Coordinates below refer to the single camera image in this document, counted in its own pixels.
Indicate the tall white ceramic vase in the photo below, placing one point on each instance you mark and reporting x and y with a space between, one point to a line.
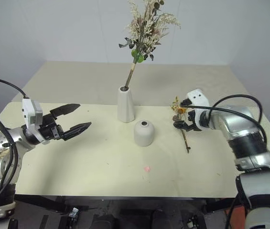
126 107

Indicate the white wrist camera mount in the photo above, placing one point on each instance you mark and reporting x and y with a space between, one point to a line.
32 114
198 96

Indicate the small yellow flower bouquet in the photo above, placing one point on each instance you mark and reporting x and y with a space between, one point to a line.
185 139

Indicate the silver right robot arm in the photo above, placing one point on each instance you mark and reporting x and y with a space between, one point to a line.
247 128

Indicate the black table frame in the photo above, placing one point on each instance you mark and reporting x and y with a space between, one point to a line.
125 200

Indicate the red object under table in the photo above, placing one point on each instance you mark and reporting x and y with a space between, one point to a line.
236 213

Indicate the large dried flower bouquet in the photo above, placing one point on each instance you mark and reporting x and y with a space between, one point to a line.
146 31

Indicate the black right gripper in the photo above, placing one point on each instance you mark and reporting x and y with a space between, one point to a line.
191 116

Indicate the silver metal clamp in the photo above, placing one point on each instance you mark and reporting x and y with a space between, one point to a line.
191 221
74 212

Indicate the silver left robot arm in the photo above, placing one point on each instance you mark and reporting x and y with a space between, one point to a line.
17 137

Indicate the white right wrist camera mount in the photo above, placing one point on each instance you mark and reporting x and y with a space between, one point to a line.
198 96

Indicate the dark rounded shape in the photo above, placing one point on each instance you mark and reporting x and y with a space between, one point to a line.
106 220

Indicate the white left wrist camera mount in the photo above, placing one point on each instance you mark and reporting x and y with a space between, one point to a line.
32 114

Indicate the round white ceramic vase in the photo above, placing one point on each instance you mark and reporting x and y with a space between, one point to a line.
144 133

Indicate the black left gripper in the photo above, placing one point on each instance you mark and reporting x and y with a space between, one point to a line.
51 131

